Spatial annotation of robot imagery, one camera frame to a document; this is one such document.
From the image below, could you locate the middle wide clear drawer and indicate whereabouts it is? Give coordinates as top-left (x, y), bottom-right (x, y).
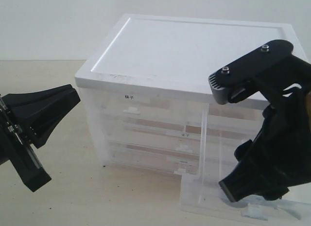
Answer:
top-left (107, 122), bottom-right (201, 153)

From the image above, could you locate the bottom wide clear drawer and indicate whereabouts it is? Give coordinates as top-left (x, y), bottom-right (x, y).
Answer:
top-left (108, 141), bottom-right (199, 174)

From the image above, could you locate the translucent plastic drawer cabinet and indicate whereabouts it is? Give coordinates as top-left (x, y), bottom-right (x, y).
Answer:
top-left (74, 13), bottom-right (311, 178)

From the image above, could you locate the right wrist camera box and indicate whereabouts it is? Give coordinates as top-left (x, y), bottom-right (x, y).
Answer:
top-left (208, 39), bottom-right (294, 104)

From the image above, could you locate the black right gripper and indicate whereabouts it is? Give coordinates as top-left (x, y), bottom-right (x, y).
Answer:
top-left (218, 55), bottom-right (311, 202)

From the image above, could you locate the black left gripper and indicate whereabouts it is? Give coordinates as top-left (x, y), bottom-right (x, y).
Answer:
top-left (0, 84), bottom-right (80, 192)

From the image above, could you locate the wide clear drawer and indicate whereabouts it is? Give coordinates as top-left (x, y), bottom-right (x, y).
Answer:
top-left (107, 122), bottom-right (201, 153)
top-left (108, 141), bottom-right (199, 174)

